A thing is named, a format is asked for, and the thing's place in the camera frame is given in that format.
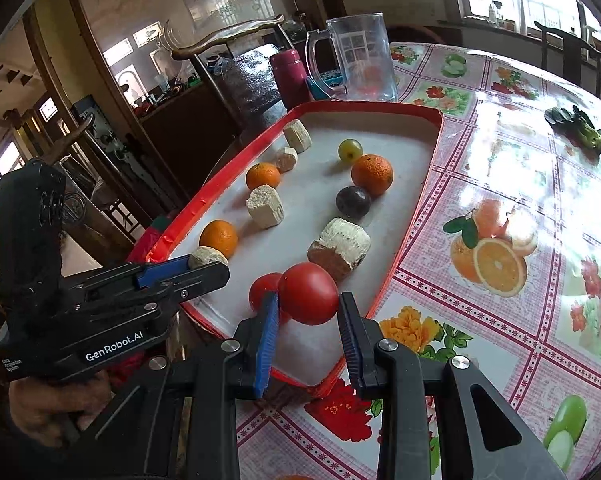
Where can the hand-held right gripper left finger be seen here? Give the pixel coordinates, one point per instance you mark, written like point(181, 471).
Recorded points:
point(266, 345)

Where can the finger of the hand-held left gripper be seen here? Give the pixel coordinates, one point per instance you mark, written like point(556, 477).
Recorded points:
point(200, 280)
point(160, 271)

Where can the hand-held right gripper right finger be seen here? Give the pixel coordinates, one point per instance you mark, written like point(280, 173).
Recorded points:
point(351, 345)

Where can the small orange mandarin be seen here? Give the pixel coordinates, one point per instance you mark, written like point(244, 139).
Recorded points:
point(219, 238)
point(263, 176)

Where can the red tomato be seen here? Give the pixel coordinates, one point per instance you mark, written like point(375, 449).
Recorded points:
point(309, 293)
point(263, 294)

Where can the red plastic tray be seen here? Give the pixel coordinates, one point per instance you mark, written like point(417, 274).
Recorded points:
point(310, 240)

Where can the dark purple plum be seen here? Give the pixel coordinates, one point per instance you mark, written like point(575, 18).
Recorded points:
point(353, 202)

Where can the large orange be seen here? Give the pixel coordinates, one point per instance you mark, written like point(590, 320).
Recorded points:
point(373, 175)

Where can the green grape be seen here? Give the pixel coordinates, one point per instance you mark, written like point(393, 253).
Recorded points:
point(350, 150)

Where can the person's left hand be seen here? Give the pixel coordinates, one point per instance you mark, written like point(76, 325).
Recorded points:
point(50, 405)

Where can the carved wooden chair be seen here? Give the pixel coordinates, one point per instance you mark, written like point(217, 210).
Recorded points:
point(90, 175)

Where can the floral fruit printed tablecloth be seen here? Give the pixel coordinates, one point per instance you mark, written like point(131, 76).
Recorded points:
point(505, 260)

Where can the red thermos cup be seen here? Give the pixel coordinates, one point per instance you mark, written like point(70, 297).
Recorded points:
point(290, 77)

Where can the blue plastic piece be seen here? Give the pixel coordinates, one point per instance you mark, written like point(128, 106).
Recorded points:
point(325, 86)

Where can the curved-back wooden chair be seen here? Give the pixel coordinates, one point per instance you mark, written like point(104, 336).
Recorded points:
point(240, 50)

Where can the clear plastic pitcher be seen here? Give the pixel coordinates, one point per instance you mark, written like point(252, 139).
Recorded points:
point(365, 55)

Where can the round-back dark chair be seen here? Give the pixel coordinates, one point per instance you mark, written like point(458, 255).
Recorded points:
point(415, 35)

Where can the green leafy vegetable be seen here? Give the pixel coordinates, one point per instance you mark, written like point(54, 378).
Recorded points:
point(585, 130)

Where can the dark square-back chair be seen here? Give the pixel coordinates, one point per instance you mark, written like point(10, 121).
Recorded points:
point(575, 55)

